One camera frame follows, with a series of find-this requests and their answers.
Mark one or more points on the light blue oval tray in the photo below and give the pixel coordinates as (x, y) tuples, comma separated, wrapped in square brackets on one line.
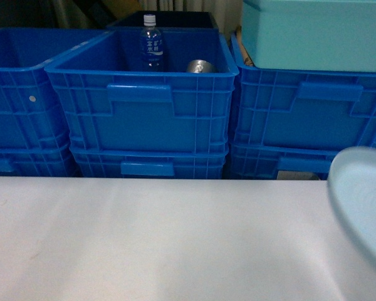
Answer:
[(352, 193)]

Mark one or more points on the blue crate right bottom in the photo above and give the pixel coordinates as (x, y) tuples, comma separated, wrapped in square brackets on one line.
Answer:
[(251, 160)]

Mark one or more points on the blue crate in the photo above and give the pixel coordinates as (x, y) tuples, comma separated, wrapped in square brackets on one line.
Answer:
[(251, 160), (317, 110), (161, 165), (31, 116), (38, 162), (112, 103)]

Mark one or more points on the silver metal can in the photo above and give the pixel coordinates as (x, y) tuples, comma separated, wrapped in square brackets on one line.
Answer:
[(200, 66)]

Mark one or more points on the blue crate middle top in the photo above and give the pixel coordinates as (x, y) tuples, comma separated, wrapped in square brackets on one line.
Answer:
[(112, 103)]

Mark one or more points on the blue crate middle bottom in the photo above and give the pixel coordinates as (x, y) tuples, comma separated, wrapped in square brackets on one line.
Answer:
[(161, 165)]

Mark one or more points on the clear water bottle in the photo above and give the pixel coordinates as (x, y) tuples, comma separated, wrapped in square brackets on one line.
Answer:
[(151, 45)]

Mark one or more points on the blue crate right top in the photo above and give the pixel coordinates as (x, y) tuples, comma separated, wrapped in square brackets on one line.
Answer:
[(317, 110)]

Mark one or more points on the blue crate left bottom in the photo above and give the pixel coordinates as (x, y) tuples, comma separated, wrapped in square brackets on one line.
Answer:
[(38, 162)]

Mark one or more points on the blue crate left top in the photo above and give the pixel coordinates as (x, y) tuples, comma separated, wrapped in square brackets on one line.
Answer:
[(31, 116)]

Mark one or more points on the teal plastic box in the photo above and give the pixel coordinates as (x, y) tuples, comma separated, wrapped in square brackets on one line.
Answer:
[(311, 35)]

